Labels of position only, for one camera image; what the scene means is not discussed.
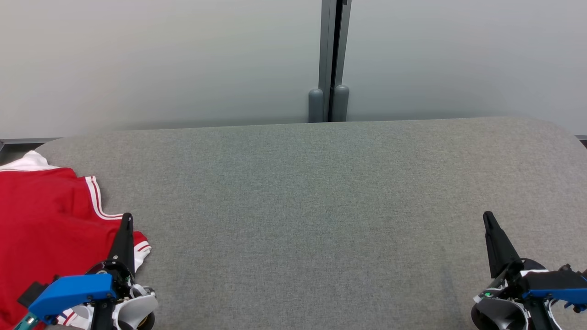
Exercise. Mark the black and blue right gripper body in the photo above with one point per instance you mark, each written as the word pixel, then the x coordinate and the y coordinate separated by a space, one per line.
pixel 555 286

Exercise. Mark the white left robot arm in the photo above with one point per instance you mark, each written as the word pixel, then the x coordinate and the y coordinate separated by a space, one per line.
pixel 137 308

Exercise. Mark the red basketball jersey white sleeves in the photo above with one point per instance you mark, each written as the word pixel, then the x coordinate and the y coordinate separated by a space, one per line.
pixel 41 229

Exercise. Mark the grey metal partition post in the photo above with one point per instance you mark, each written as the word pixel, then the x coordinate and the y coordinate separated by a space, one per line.
pixel 334 46

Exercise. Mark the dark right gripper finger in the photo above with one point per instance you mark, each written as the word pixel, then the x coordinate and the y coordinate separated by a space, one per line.
pixel 499 247

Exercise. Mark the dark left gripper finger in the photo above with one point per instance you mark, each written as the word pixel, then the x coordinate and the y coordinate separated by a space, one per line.
pixel 124 243

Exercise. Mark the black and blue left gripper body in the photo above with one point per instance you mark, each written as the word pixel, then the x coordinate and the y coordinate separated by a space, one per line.
pixel 73 291

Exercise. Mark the grey cylindrical post bumper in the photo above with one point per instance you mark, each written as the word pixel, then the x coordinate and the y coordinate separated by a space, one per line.
pixel 341 104
pixel 315 106

